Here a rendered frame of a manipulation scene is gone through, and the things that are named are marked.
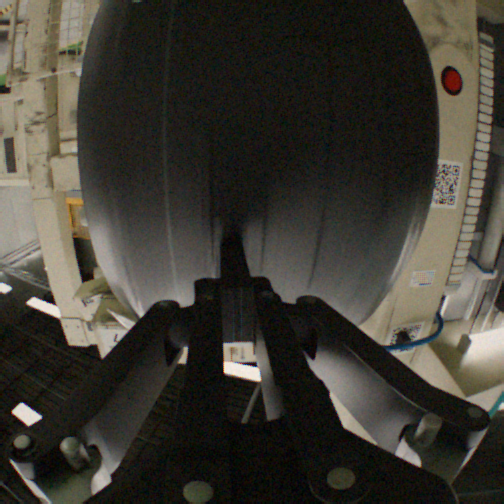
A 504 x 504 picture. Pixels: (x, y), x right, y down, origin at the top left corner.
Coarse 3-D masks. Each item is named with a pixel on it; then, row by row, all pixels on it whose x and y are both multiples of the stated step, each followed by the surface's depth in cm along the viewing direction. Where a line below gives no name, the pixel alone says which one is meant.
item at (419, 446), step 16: (432, 416) 7; (416, 432) 7; (432, 432) 6; (400, 448) 7; (416, 448) 6; (432, 448) 6; (448, 448) 6; (464, 448) 6; (416, 464) 6; (432, 464) 6; (448, 464) 6; (448, 480) 5
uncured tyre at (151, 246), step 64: (128, 0) 16; (192, 0) 16; (256, 0) 17; (320, 0) 17; (384, 0) 18; (128, 64) 17; (192, 64) 17; (256, 64) 17; (320, 64) 17; (384, 64) 18; (128, 128) 18; (192, 128) 18; (256, 128) 18; (320, 128) 18; (384, 128) 19; (128, 192) 19; (192, 192) 19; (256, 192) 20; (320, 192) 20; (384, 192) 20; (128, 256) 22; (192, 256) 21; (256, 256) 22; (320, 256) 22; (384, 256) 23
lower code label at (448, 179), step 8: (440, 160) 41; (440, 168) 41; (448, 168) 41; (456, 168) 41; (440, 176) 42; (448, 176) 42; (456, 176) 42; (440, 184) 42; (448, 184) 42; (456, 184) 42; (440, 192) 43; (448, 192) 43; (456, 192) 43; (432, 200) 43; (440, 200) 43; (448, 200) 43; (456, 200) 43
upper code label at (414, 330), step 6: (408, 324) 52; (414, 324) 53; (420, 324) 53; (390, 330) 52; (396, 330) 53; (402, 330) 53; (408, 330) 53; (414, 330) 53; (420, 330) 54; (390, 336) 53; (396, 336) 53; (414, 336) 54; (390, 342) 54; (414, 348) 55; (396, 354) 55
